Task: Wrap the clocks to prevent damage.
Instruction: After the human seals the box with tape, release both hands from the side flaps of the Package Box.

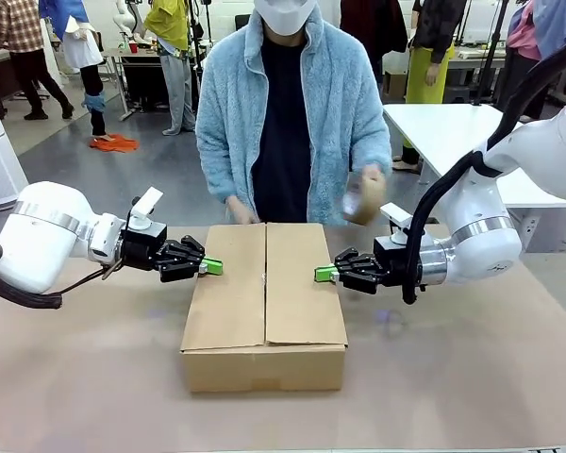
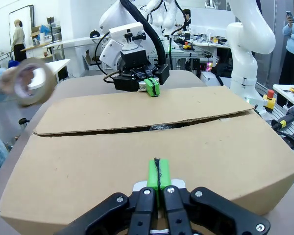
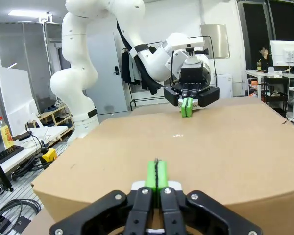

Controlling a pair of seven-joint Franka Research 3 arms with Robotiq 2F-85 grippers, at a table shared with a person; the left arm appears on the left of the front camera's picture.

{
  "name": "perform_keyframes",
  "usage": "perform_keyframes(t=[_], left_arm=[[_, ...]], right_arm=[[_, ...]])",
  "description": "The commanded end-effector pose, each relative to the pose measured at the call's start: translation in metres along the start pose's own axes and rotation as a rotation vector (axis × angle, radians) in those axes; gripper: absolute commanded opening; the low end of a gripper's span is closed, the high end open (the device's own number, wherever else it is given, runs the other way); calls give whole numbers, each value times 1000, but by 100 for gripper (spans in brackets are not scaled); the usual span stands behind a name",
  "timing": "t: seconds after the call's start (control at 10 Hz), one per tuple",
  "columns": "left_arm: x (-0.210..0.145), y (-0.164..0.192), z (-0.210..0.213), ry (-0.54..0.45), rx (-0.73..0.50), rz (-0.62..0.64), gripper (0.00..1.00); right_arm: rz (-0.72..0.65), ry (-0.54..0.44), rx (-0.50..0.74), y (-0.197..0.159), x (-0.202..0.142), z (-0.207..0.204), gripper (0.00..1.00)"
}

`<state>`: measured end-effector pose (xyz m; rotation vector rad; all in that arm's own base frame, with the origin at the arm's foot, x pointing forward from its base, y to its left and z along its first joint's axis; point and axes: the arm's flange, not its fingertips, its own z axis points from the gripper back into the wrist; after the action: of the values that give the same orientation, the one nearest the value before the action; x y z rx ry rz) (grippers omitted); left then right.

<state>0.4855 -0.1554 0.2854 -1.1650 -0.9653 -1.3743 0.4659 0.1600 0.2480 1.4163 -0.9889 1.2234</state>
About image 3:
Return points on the wooden shoe rack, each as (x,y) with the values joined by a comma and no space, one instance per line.
(56,115)

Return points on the small white cabinet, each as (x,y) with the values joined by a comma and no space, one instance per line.
(224,85)

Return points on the silver wall panel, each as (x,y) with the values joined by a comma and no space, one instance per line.
(215,39)

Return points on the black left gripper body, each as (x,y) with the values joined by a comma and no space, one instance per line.
(192,74)

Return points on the black keyboard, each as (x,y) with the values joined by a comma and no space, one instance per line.
(5,155)

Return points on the white monitor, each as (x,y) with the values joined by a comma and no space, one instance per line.
(279,52)

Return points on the yellow emergency stop box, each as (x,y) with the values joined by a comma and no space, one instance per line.
(49,155)

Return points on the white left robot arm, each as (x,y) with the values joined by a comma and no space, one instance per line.
(73,80)

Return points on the black door lock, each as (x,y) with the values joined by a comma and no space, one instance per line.
(116,70)

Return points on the brown cardboard box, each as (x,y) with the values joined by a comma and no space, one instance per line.
(186,147)

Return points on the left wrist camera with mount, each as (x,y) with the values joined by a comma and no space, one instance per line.
(188,44)

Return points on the white foam board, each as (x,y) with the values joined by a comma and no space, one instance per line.
(14,98)

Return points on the seated person in black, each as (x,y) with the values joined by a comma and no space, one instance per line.
(265,60)

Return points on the white folding table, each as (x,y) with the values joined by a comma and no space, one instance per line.
(51,133)

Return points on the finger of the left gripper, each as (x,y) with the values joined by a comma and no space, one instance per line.
(172,96)
(208,96)

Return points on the grey door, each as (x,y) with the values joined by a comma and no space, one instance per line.
(105,73)

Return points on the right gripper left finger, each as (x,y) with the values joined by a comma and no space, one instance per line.
(137,215)

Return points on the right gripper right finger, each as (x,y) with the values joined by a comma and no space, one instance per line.
(181,215)

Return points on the black utility cart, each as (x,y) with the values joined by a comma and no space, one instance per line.
(275,96)

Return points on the white office desk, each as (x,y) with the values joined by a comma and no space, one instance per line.
(257,73)

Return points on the green drink cup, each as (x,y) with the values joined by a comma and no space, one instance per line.
(259,66)

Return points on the orange drink bottle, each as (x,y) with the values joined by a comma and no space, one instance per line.
(6,134)

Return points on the black tripod leg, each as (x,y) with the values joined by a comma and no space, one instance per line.
(1,171)

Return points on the clothes rack with dark clothes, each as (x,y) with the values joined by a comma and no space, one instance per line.
(129,71)

